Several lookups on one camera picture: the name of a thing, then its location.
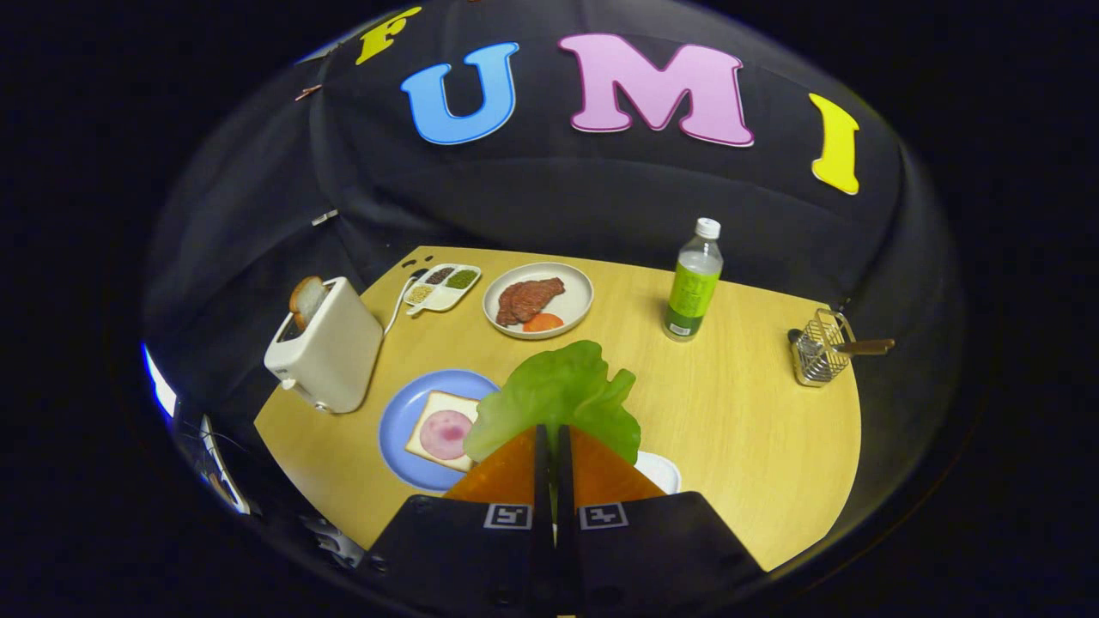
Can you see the green label plastic bottle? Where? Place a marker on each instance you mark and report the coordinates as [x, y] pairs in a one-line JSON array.
[[692, 292]]

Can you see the toasted bread slice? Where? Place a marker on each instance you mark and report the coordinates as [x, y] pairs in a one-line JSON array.
[[306, 300]]

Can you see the white round plate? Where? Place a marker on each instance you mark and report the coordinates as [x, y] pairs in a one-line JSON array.
[[575, 296]]

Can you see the white side desk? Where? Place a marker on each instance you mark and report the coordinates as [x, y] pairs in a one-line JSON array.
[[223, 472]]

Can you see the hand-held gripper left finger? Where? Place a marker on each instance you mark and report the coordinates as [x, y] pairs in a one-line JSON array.
[[464, 558]]

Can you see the white divided spice tray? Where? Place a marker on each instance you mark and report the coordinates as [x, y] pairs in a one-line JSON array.
[[442, 296]]

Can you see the brown meat slice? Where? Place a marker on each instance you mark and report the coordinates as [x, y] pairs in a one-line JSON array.
[[525, 299]]

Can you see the white toaster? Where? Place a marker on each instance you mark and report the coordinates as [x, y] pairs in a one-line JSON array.
[[330, 356]]

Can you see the silver cloth clip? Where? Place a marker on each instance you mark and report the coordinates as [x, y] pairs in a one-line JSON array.
[[324, 217]]

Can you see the red tomato slice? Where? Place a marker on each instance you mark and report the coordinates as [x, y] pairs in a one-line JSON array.
[[543, 323]]

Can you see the computer monitor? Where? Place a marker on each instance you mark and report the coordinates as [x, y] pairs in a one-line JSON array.
[[159, 386]]

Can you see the small white plate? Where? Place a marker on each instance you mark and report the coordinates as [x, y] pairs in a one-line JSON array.
[[663, 472]]

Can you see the white bread slice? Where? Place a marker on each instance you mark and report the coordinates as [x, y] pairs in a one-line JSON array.
[[425, 408]]

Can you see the black backdrop cloth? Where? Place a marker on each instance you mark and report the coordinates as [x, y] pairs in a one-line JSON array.
[[601, 197]]

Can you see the pink ham slice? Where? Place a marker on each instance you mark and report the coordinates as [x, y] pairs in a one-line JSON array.
[[445, 434]]

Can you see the copper cloth clip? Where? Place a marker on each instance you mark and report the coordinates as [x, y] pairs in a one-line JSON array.
[[307, 92]]

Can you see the blue round plate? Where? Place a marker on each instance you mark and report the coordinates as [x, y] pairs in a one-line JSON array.
[[399, 429]]

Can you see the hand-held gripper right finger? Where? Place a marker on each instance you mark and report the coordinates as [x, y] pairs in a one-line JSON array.
[[652, 558]]

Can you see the green lettuce leaf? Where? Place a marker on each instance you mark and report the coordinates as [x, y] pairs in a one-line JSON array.
[[554, 390]]

